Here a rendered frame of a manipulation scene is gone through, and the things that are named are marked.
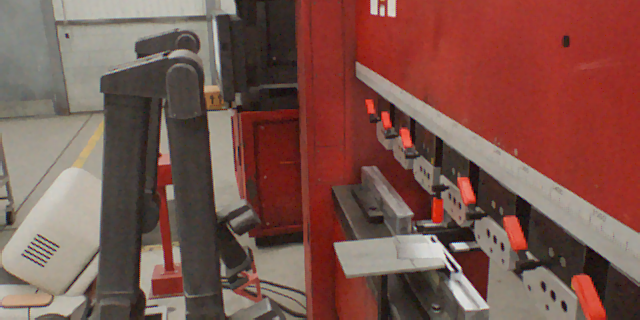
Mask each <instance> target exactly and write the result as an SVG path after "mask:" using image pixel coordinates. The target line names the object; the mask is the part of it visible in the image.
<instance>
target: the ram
mask: <svg viewBox="0 0 640 320"><path fill-rule="evenodd" d="M381 4H382V5H385V16H384V15H381ZM355 16H356V62H358V63H359V64H361V65H363V66H364V67H366V68H368V69H369V70H371V71H373V72H374V73H377V74H378V76H380V77H382V78H383V79H385V80H387V81H388V82H390V83H392V84H393V85H395V86H396V87H398V88H400V89H401V90H403V91H405V92H406V93H408V94H410V95H411V96H413V97H414V98H416V99H418V100H419V101H421V102H423V103H424V104H426V105H428V106H429V107H432V108H433V109H435V110H437V111H438V112H440V113H442V114H443V115H445V116H447V117H448V118H450V119H451V120H453V121H455V122H456V123H458V124H460V125H461V126H463V127H465V128H466V129H468V131H469V132H471V133H473V134H474V135H476V136H478V137H479V138H481V139H484V140H485V141H487V142H488V143H490V144H492V145H493V146H495V147H497V148H498V149H500V150H502V151H503V152H505V153H506V154H508V155H510V156H511V157H513V158H515V159H516V160H518V161H520V162H521V163H523V164H524V165H526V166H528V167H529V168H531V169H533V170H535V171H537V172H539V173H540V174H542V175H544V176H545V177H547V178H548V179H550V180H552V181H553V182H555V184H557V185H558V186H560V187H562V188H563V189H565V190H566V191H568V192H570V193H571V194H573V195H575V196H576V197H578V198H580V199H581V200H584V201H585V202H587V203H589V204H590V205H592V206H594V207H595V208H597V209H599V210H600V211H602V212H603V213H605V214H607V215H608V216H610V217H612V218H613V219H615V220H617V221H618V222H620V223H621V224H623V225H625V226H626V227H628V228H630V229H632V230H634V231H636V232H637V233H638V234H639V235H640V0H396V17H391V16H388V0H385V1H383V0H378V14H373V13H371V0H355ZM356 77H357V78H358V79H359V80H361V81H362V82H364V83H365V84H366V85H368V86H369V87H370V88H372V89H373V90H375V91H377V92H378V93H380V94H381V95H382V96H384V97H385V98H386V99H388V100H389V101H391V102H392V103H393V104H395V105H396V106H397V107H399V108H400V109H402V110H403V111H404V112H406V113H407V114H408V115H410V116H411V117H413V118H414V119H415V120H417V121H418V122H419V123H421V124H422V125H424V126H425V127H426V128H428V129H429V131H431V132H433V133H434V134H436V135H437V136H438V137H440V138H441V139H442V140H444V141H445V142H446V143H448V144H449V145H451V146H452V147H453V148H455V149H456V150H457V151H459V152H460V153H462V154H463V155H464V156H466V157H467V158H468V159H470V160H471V161H473V162H474V163H475V164H477V165H478V166H479V167H481V168H483V169H485V170H486V171H487V172H489V173H490V174H491V175H493V176H494V177H496V178H497V179H498V180H500V181H501V182H502V184H504V185H505V186H507V187H508V188H509V189H511V190H512V191H513V192H515V193H516V194H517V195H519V196H520V197H522V198H523V199H524V200H526V201H527V202H528V203H530V204H531V205H534V206H535V207H536V208H538V209H539V210H540V211H542V212H543V213H545V214H546V215H547V216H549V217H550V218H551V219H553V220H554V221H556V222H557V223H558V224H560V225H561V226H562V227H564V228H565V229H567V230H568V231H569V232H571V233H572V234H573V236H575V237H576V238H577V239H579V240H580V241H582V242H584V243H585V244H587V245H588V246H589V247H591V248H592V249H594V250H595V251H596V252H598V253H599V254H600V255H602V256H603V257H605V258H606V259H607V260H609V261H610V262H611V263H613V264H614V265H616V266H617V267H618V268H620V269H621V270H622V271H624V272H625V273H627V274H628V275H629V276H632V277H633V278H634V279H636V280H637V281H639V282H640V260H639V259H637V258H636V257H634V256H633V255H630V254H629V253H627V252H626V251H624V250H623V249H621V248H620V247H618V246H617V245H615V244H614V243H612V242H611V241H610V240H608V239H607V238H605V237H604V236H602V235H601V233H599V232H598V231H596V230H595V229H593V228H592V227H590V226H589V225H587V224H586V223H584V222H582V221H580V220H579V219H577V218H576V217H574V216H573V215H571V214H570V213H568V212H567V211H565V210H564V209H562V208H561V207H560V206H558V205H557V204H555V203H554V202H552V201H551V200H549V199H548V198H546V197H545V196H543V195H542V194H540V193H539V192H537V191H536V190H534V189H532V188H530V187H529V186H527V185H526V184H524V182H523V181H521V180H520V179H518V178H517V177H515V176H514V175H512V174H511V173H510V172H508V171H507V170H505V169H504V168H502V167H501V166H499V165H498V164H496V163H495V162H493V161H492V160H490V159H489V158H487V157H486V156H484V155H483V154H480V153H479V152H477V151H476V150H474V149H473V148H471V147H470V146H468V145H467V144H465V143H464V142H462V141H461V140H460V139H458V138H457V137H455V136H454V135H452V134H451V133H449V132H448V131H446V129H445V128H443V127H442V126H440V125H439V124H437V123H436V122H434V121H433V120H431V119H429V118H427V117H426V116H424V115H423V114H421V113H420V112H418V111H417V110H415V109H414V108H412V107H411V106H410V105H408V104H407V103H405V102H404V101H402V100H401V99H399V98H398V97H396V96H395V95H393V94H392V93H390V92H389V91H387V90H386V89H384V88H383V87H381V86H380V85H378V84H377V83H374V82H373V81H371V80H370V79H368V78H367V77H365V76H364V74H362V73H361V72H360V71H358V70H357V69H356Z"/></svg>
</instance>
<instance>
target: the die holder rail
mask: <svg viewBox="0 0 640 320"><path fill-rule="evenodd" d="M361 186H364V188H365V189H366V191H367V192H368V194H369V195H370V197H371V198H372V200H373V201H374V203H375V204H377V206H378V207H379V209H380V210H381V212H382V213H383V215H384V222H385V224H386V225H387V227H388V228H389V230H390V231H391V233H392V234H393V236H394V237H395V236H406V235H412V234H411V217H414V213H413V212H412V211H411V210H410V208H409V207H408V206H407V205H406V203H405V202H404V201H403V200H402V198H401V197H400V196H399V195H398V193H397V192H396V191H395V190H394V189H393V187H392V186H391V185H390V183H389V181H388V180H387V179H386V178H385V176H384V175H383V174H382V173H381V171H380V170H379V169H378V168H377V166H368V167H367V166H362V167H361Z"/></svg>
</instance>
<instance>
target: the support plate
mask: <svg viewBox="0 0 640 320"><path fill-rule="evenodd" d="M396 237H397V239H398V241H399V242H400V244H428V243H427V241H426V240H425V239H424V236H423V235H422V234H416V235H406V236H396ZM396 237H394V241H395V244H399V243H398V241H397V240H396ZM334 248H335V251H336V253H337V256H338V258H339V261H340V263H341V266H342V268H343V271H344V274H345V276H346V278H352V277H362V276H371V275H381V274H391V273H400V272H409V271H419V270H428V269H438V268H445V263H444V262H443V261H442V259H441V258H440V259H411V260H414V261H412V262H413V263H414V265H415V266H416V268H415V267H414V266H413V264H412V263H411V261H410V260H409V259H397V258H396V254H395V251H394V247H393V237H385V239H374V240H364V241H353V242H343V243H334Z"/></svg>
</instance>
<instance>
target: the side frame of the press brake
mask: <svg viewBox="0 0 640 320"><path fill-rule="evenodd" d="M295 18H296V47H297V74H298V102H299V131H300V158H301V186H302V214H303V242H304V269H305V298H306V320H340V319H339V316H338V312H337V309H336V306H335V279H334V228H333V211H334V210H335V201H334V199H333V197H332V186H345V185H357V183H361V167H362V166H367V167H368V166H377V168H378V169H379V170H380V171H381V173H382V174H383V175H384V176H385V178H386V179H387V180H388V181H389V183H390V185H391V186H392V187H393V189H394V190H395V191H396V192H397V193H398V195H399V196H400V197H401V198H402V200H403V201H404V202H405V203H406V205H407V206H408V207H409V208H410V210H411V211H412V212H413V213H414V217H411V223H412V221H420V220H431V219H433V209H432V207H431V195H429V194H428V193H427V192H426V191H425V190H424V189H423V188H422V187H421V186H420V183H419V182H418V181H417V180H416V179H415V177H414V172H413V168H412V169H405V168H404V167H403V166H402V165H401V164H400V162H399V161H398V160H397V159H396V158H395V156H394V152H393V150H387V149H386V148H385V147H384V146H383V145H382V144H381V143H380V141H379V140H378V136H377V123H369V122H368V118H370V115H368V113H367V109H366V104H365V100H372V104H373V108H374V113H375V114H374V118H375V117H378V94H379V93H378V92H377V91H375V90H373V89H372V88H370V87H369V86H368V85H366V84H365V83H364V82H362V81H361V80H359V79H358V78H357V77H356V16H355V0H295ZM451 257H452V258H453V259H454V260H455V262H456V263H457V264H458V265H459V266H460V268H461V269H462V274H463V275H464V277H465V278H466V279H467V280H468V282H469V283H470V284H471V285H472V287H473V288H474V290H475V291H476V292H477V294H478V295H479V296H481V297H482V299H483V300H484V301H485V302H486V304H487V299H488V284H489V269H490V257H489V256H488V255H487V254H486V253H485V252H484V251H482V252H471V253H461V254H452V255H451Z"/></svg>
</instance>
